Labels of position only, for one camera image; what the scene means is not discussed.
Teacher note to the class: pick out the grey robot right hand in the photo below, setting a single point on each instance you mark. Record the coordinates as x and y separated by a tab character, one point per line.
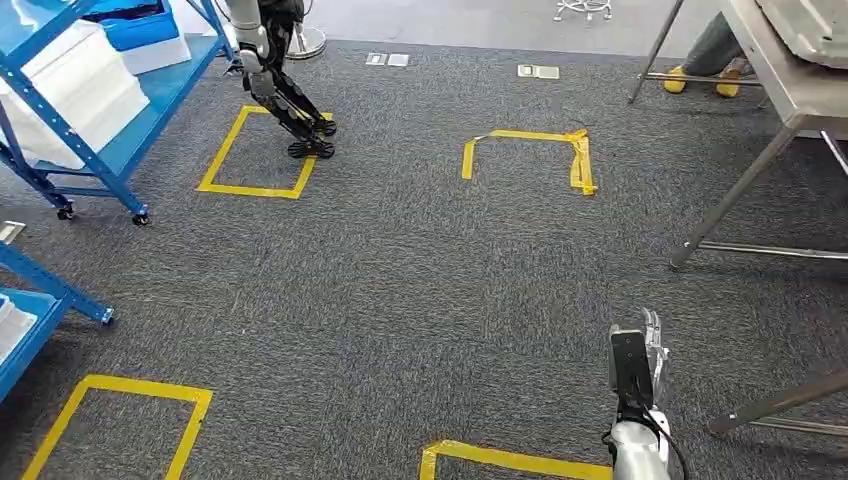
632	371

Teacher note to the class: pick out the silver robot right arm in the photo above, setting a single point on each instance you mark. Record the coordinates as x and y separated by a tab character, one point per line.
636	450

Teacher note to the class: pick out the yellow floor tape outline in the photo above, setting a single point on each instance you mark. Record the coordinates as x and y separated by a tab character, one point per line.
222	156
503	458
146	389

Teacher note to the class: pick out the crumpled open yellow tape outline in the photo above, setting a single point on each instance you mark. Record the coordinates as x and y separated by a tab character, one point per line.
582	166

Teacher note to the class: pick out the person's yellow shoe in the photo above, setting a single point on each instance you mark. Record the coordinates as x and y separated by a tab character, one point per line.
729	83
676	81

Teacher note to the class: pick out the wide silver floor outlet plate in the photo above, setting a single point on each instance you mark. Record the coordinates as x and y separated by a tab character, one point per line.
538	71

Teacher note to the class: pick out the steel bench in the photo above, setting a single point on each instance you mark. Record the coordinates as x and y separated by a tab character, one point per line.
782	86

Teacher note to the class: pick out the white star chair base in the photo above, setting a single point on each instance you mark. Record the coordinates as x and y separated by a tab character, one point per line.
583	6

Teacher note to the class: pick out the grey metal tray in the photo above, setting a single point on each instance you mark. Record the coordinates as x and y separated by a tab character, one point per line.
805	26

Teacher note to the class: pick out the standing humanoid robot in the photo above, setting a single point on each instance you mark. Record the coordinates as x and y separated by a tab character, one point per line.
285	99

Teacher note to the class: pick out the round silver stand base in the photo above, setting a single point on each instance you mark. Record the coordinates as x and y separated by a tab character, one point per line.
309	43

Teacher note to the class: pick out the tall blue shelf cart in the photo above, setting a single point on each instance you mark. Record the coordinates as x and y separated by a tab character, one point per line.
152	112

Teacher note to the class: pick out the flat white foam box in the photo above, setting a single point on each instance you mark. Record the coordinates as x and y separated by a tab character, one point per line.
159	58

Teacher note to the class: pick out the low blue shelf cart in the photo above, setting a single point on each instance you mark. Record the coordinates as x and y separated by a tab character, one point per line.
40	318

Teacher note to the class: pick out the blue plastic box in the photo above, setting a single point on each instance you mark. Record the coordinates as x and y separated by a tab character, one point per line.
142	30

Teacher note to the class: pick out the white foam box stack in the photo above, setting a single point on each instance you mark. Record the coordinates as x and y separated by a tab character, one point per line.
79	99

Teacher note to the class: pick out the small white foam box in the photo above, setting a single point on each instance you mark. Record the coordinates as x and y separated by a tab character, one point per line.
13	324

